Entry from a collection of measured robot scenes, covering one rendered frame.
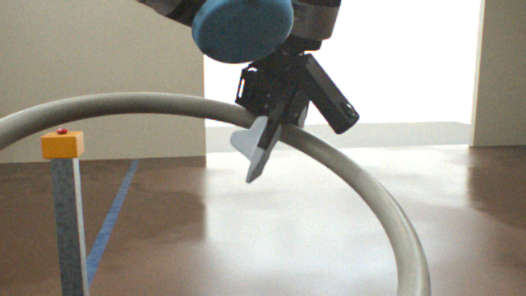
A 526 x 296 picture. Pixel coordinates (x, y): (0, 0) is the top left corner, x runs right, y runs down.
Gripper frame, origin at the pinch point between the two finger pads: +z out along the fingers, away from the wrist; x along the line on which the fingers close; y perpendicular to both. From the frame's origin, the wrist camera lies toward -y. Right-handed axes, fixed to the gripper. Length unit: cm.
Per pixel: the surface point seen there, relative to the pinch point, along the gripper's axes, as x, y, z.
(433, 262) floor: -223, -54, 154
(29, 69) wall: -337, 486, 234
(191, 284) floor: -123, 72, 179
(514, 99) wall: -779, -115, 164
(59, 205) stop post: -38, 87, 77
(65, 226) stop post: -37, 84, 84
